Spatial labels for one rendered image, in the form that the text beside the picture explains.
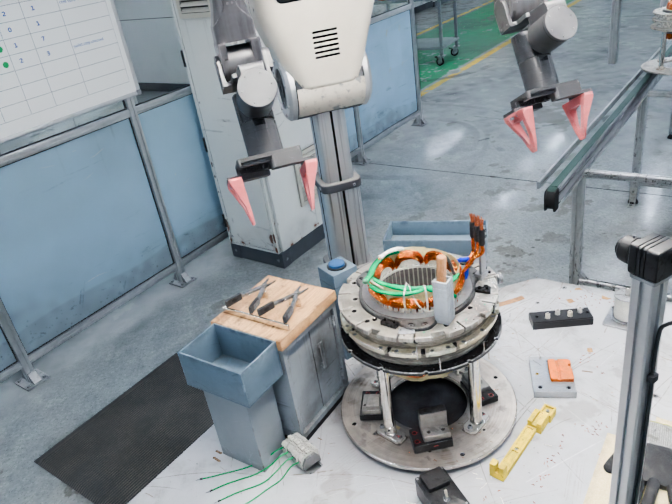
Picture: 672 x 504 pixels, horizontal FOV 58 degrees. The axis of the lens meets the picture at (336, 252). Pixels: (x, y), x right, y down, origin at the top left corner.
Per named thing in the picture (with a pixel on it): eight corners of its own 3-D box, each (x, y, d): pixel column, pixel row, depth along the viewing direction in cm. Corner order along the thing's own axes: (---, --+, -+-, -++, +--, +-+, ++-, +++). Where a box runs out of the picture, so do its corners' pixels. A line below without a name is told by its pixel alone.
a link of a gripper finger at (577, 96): (605, 131, 104) (590, 79, 104) (569, 140, 103) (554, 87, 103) (582, 141, 111) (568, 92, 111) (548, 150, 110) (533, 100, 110)
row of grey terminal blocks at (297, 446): (325, 464, 127) (322, 449, 125) (307, 477, 125) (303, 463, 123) (297, 439, 134) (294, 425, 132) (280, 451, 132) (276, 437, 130)
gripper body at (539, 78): (582, 88, 104) (570, 47, 104) (529, 101, 102) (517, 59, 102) (561, 100, 111) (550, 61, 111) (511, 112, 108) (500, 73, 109)
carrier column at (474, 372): (479, 429, 127) (476, 350, 117) (468, 425, 128) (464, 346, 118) (484, 421, 128) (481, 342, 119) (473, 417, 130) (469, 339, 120)
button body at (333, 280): (368, 348, 159) (356, 265, 147) (347, 360, 156) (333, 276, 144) (353, 336, 165) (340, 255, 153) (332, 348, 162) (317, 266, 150)
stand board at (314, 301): (282, 352, 120) (280, 342, 119) (212, 330, 130) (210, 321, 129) (336, 299, 134) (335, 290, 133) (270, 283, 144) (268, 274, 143)
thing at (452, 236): (490, 313, 165) (487, 219, 152) (488, 337, 156) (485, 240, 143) (400, 310, 172) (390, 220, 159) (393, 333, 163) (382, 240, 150)
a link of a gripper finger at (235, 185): (286, 214, 93) (270, 155, 93) (241, 226, 91) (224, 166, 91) (282, 219, 99) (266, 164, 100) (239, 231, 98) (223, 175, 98)
